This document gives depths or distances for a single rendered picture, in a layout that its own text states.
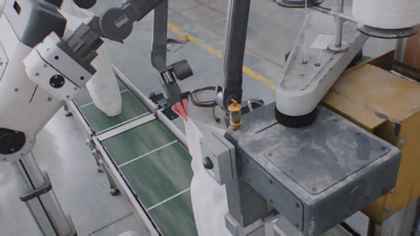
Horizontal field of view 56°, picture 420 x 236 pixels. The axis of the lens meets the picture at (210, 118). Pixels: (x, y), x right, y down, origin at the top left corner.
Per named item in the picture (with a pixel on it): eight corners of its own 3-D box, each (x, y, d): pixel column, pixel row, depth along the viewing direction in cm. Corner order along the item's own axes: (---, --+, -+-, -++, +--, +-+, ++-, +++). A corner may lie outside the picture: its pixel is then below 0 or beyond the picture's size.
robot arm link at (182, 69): (152, 59, 154) (151, 58, 145) (178, 47, 155) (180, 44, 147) (165, 88, 155) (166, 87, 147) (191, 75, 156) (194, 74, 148)
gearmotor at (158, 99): (144, 107, 303) (140, 90, 295) (162, 100, 309) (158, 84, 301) (161, 124, 281) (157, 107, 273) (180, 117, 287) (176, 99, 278)
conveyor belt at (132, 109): (37, 48, 429) (34, 40, 424) (73, 37, 443) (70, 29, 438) (102, 147, 265) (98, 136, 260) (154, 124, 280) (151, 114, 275)
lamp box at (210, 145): (203, 168, 92) (198, 137, 87) (220, 160, 93) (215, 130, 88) (220, 187, 86) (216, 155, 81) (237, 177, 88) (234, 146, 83)
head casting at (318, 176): (226, 212, 103) (214, 118, 87) (298, 172, 112) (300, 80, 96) (306, 300, 81) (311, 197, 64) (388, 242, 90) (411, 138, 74)
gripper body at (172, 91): (191, 94, 148) (183, 77, 149) (167, 103, 144) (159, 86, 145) (188, 99, 154) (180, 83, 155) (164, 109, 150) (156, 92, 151)
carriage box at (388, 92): (310, 173, 117) (313, 80, 100) (388, 129, 130) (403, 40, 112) (379, 226, 99) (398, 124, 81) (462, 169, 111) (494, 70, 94)
